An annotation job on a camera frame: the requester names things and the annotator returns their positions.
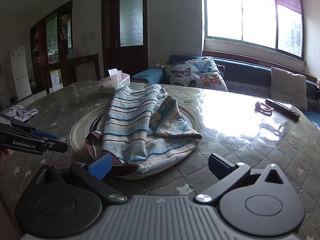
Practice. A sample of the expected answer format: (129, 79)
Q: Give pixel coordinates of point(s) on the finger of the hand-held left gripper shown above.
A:
(45, 134)
(58, 147)

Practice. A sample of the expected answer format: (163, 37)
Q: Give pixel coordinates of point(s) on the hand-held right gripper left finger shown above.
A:
(100, 166)

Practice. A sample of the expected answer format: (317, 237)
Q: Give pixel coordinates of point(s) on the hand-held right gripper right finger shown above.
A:
(220, 165)

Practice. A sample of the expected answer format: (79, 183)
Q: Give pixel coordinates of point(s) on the blue striped shirt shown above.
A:
(130, 130)

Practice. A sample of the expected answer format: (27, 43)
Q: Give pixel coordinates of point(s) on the small patterned cloth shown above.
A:
(20, 113)

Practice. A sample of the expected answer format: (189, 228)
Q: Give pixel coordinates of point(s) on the round built-in hotplate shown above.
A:
(96, 125)

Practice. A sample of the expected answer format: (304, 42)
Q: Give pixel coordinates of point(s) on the white refrigerator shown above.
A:
(20, 75)

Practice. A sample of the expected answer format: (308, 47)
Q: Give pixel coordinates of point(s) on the pink hair scrunchie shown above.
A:
(258, 106)

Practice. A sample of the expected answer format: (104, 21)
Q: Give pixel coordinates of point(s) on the dark wooden cabinet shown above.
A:
(65, 62)

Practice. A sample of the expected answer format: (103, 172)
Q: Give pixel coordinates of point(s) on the white cabinet panel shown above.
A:
(86, 71)

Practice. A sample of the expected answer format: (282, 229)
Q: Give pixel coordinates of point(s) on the black remote control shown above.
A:
(282, 108)

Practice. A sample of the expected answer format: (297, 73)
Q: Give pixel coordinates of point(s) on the pink tissue box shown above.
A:
(122, 81)

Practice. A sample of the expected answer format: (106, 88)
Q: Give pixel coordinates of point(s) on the butterfly print pillow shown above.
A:
(195, 72)

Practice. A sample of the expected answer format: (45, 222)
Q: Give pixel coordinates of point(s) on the blue sofa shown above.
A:
(245, 72)

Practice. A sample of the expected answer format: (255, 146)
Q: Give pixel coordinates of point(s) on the plain beige pillow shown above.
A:
(287, 87)

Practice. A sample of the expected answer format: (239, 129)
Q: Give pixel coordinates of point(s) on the blue cushion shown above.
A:
(147, 75)

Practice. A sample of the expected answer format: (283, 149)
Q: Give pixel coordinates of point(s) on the dark door with frosted glass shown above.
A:
(112, 55)

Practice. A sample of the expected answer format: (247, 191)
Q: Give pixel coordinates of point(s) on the large window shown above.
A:
(257, 22)

